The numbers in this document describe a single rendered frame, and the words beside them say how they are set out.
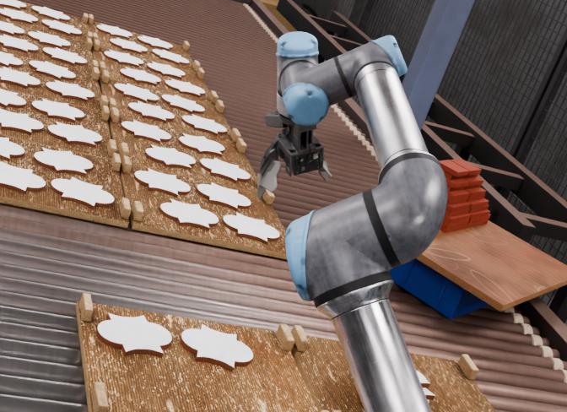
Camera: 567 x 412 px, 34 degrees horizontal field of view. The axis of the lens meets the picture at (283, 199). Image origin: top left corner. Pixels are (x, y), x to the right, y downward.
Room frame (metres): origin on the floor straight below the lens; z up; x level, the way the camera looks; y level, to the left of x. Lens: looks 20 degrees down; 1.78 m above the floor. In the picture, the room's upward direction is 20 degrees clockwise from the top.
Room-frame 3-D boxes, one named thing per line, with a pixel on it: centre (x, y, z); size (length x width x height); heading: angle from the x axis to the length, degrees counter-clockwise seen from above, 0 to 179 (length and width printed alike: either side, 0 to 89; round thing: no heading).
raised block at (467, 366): (1.74, -0.49, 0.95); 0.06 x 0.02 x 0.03; 22
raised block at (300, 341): (1.60, -0.12, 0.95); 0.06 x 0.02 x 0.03; 22
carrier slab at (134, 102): (2.75, 0.44, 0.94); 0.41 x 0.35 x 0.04; 112
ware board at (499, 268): (2.26, -0.47, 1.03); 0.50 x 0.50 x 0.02; 57
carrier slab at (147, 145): (2.43, 0.30, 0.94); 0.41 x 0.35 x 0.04; 113
